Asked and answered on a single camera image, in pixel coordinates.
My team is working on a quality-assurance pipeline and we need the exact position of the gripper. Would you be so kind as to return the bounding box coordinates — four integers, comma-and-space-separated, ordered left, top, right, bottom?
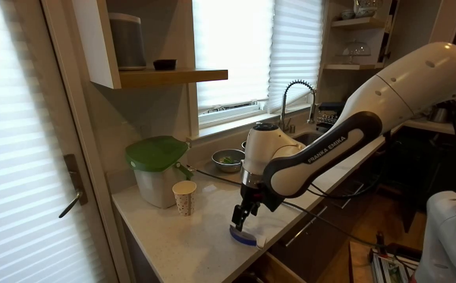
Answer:
231, 184, 261, 233

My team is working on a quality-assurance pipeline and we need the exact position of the white and blue object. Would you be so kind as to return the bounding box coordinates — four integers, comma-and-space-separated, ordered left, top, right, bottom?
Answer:
229, 223, 268, 249

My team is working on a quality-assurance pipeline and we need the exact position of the open wooden drawer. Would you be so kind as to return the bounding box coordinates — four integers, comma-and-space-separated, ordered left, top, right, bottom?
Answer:
234, 252, 308, 283

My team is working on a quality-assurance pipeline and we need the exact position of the metal bowl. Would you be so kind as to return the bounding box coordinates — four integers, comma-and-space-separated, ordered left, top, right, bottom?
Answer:
211, 149, 246, 174

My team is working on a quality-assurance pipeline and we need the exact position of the spotted paper cup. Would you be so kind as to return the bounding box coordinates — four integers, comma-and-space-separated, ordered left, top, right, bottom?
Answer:
172, 180, 197, 217

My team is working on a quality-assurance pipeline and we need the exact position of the white bin with green lid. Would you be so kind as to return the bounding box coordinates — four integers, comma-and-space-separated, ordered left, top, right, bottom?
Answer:
125, 136, 194, 209

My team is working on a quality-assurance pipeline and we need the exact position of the sink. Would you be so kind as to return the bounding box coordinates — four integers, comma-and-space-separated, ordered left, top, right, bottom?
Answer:
291, 131, 325, 147

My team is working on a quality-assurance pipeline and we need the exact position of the spring neck tap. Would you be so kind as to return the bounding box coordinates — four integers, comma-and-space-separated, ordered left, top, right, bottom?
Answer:
278, 80, 317, 133

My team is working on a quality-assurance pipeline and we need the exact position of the black toaster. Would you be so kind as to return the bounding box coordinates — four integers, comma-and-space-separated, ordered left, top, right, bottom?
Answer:
316, 102, 347, 132

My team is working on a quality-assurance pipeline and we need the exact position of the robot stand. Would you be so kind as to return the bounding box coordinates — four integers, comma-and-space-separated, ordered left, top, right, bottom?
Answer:
369, 232, 423, 283

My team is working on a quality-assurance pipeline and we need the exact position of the window with pleated blinds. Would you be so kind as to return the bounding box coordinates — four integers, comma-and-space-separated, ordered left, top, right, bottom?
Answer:
192, 0, 325, 128

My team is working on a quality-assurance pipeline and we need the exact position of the small black bowl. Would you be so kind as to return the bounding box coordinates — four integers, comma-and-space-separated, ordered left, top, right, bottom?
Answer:
153, 59, 177, 71

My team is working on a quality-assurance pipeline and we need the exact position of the glass cake dome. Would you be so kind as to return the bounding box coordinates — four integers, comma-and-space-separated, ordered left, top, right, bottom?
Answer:
342, 40, 371, 65

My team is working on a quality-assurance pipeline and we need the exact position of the grey cylindrical speaker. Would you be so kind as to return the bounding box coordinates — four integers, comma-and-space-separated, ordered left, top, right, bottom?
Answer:
108, 13, 147, 72

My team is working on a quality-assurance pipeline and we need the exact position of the metal pot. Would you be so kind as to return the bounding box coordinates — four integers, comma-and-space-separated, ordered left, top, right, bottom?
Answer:
428, 106, 449, 123

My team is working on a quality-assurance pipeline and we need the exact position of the door with pleated blind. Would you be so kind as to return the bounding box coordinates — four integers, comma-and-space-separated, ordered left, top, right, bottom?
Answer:
0, 0, 120, 283

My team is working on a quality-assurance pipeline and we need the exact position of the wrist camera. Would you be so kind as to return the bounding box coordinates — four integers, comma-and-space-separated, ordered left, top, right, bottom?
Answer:
257, 188, 286, 213

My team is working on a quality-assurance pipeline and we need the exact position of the drawer handle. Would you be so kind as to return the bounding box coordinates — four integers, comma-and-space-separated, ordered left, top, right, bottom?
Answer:
340, 183, 364, 209
284, 205, 328, 248

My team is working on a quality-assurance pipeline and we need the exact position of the black cable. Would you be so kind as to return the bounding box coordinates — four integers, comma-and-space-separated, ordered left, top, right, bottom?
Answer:
186, 165, 384, 249

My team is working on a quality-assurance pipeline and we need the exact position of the wooden wall shelf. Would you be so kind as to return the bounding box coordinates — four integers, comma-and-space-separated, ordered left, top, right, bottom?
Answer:
72, 0, 229, 90

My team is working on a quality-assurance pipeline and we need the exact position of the door handle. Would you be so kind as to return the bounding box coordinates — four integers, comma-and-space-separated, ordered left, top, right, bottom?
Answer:
58, 154, 89, 219

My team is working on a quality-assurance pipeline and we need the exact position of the open wall shelf unit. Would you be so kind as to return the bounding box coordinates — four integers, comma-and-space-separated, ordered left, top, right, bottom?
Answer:
318, 0, 399, 103

